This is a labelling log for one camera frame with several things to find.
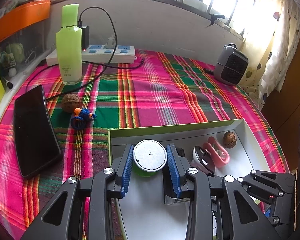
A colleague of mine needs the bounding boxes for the pink clip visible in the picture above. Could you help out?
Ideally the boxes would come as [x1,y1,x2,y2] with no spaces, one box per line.
[203,137,230,168]

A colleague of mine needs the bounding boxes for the grey mini heater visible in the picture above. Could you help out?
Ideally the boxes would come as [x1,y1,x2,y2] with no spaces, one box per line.
[213,43,249,86]

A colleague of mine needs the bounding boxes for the blue orange toy charm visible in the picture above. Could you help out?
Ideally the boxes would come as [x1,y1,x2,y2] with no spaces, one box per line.
[70,108,96,131]

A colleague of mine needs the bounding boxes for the orange tray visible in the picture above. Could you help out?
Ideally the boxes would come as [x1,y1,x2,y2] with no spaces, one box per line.
[0,0,51,42]

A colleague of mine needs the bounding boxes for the black clip on windowsill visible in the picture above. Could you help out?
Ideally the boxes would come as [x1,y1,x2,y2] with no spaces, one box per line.
[208,14,225,27]

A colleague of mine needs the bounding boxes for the black cylindrical light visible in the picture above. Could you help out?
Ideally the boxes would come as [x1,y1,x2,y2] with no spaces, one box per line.
[162,144,193,205]

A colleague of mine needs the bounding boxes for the brown walnut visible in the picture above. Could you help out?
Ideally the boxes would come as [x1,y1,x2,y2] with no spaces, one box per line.
[223,131,237,148]

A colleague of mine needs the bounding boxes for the green lotion bottle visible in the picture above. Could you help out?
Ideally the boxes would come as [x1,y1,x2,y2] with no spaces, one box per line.
[56,4,82,85]

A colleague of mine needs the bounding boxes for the black charger cable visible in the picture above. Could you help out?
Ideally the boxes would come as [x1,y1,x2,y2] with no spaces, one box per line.
[25,6,146,103]

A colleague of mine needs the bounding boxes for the heart pattern curtain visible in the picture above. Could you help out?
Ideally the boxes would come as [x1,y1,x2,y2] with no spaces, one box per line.
[239,0,300,109]

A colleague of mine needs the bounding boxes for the green white cardboard box tray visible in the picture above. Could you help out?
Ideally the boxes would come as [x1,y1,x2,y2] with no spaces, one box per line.
[107,118,278,240]

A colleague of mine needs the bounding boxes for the black smartphone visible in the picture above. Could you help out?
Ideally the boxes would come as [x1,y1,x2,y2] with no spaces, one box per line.
[13,85,62,179]

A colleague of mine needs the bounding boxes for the white power strip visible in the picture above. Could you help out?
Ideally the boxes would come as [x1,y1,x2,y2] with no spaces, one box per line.
[46,45,137,66]

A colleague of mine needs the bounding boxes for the black charger plug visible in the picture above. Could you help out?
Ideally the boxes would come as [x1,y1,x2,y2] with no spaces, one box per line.
[78,20,90,51]

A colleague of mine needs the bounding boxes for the plaid bed cloth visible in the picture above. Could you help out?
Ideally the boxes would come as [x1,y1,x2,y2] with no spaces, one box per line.
[0,50,289,239]

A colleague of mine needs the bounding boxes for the black round disc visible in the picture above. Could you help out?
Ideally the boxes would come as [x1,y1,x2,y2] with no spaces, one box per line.
[190,146,216,174]

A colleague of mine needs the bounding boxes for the white disc green base holder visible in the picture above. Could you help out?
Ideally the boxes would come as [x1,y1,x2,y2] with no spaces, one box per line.
[132,139,167,177]

